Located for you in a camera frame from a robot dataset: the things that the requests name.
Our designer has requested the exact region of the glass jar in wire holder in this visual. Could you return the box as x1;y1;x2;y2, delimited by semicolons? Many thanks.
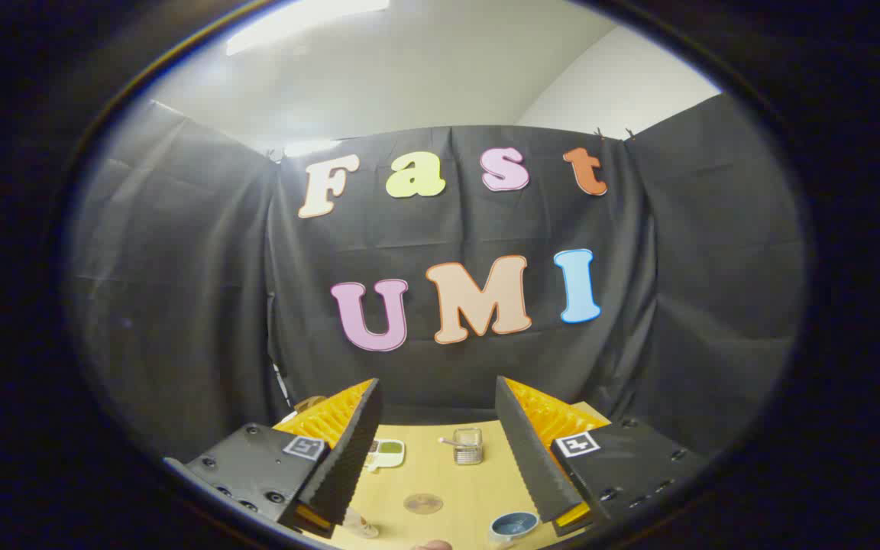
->
453;428;484;465

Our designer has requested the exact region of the clear glass bottle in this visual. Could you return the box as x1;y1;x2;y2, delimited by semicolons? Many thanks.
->
344;507;380;540

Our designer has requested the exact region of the wooden table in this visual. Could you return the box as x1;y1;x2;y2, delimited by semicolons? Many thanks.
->
276;399;613;550

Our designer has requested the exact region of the black backdrop cloth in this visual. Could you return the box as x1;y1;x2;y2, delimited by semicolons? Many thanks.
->
66;92;811;467

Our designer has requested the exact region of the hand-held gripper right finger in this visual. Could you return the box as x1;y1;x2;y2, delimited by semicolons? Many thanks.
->
495;375;708;537

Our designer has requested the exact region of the white cup with blue inside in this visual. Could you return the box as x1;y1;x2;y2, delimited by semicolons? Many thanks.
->
489;510;541;545

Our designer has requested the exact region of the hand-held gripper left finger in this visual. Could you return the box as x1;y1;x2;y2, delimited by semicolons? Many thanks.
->
163;377;384;540

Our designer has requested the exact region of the white divided grain tray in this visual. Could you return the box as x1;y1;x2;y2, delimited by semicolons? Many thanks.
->
364;439;406;471

